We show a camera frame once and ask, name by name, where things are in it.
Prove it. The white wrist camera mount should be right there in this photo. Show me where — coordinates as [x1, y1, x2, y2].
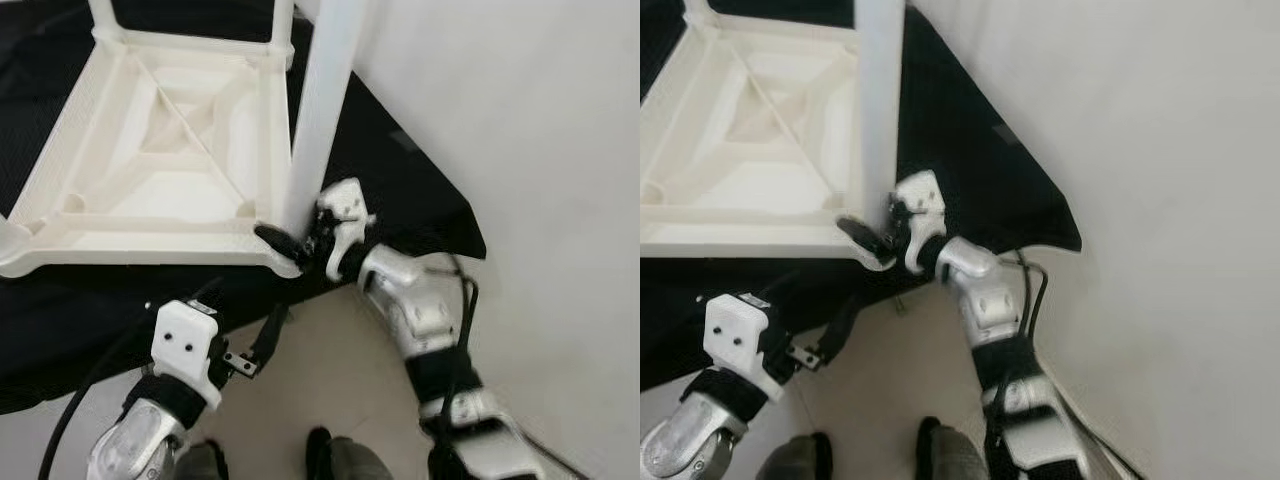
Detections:
[889, 169, 949, 277]
[702, 292, 803, 403]
[314, 177, 377, 284]
[151, 299, 230, 412]

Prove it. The white plastic table top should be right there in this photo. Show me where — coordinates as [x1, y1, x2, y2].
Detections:
[640, 12, 893, 273]
[0, 28, 308, 281]

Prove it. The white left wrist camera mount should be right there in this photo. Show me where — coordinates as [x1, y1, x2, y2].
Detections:
[702, 292, 803, 403]
[151, 299, 230, 412]

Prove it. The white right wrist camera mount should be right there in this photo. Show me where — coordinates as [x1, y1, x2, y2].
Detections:
[889, 169, 949, 277]
[314, 177, 377, 284]

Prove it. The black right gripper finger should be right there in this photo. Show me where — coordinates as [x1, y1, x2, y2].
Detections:
[254, 222, 313, 271]
[834, 214, 893, 265]

